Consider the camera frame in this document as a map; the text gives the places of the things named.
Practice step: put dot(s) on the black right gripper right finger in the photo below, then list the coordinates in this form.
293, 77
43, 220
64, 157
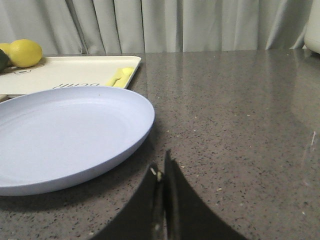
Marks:
187, 216

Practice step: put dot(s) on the yellow lemon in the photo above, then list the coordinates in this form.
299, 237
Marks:
22, 53

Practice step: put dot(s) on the cream white tray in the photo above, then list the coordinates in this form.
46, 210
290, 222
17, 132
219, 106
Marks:
63, 72

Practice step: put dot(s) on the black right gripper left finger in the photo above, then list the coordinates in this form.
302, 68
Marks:
142, 218

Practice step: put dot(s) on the white appliance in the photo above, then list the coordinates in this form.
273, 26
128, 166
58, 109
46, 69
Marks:
312, 34

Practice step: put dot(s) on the yellow plastic spoon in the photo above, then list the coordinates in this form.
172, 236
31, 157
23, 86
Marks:
121, 78

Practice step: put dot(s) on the dark green lime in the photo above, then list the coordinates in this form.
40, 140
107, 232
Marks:
4, 60

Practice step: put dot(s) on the light blue plate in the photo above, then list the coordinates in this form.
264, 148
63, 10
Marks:
56, 139

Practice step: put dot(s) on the grey curtain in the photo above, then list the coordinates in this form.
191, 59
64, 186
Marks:
101, 27

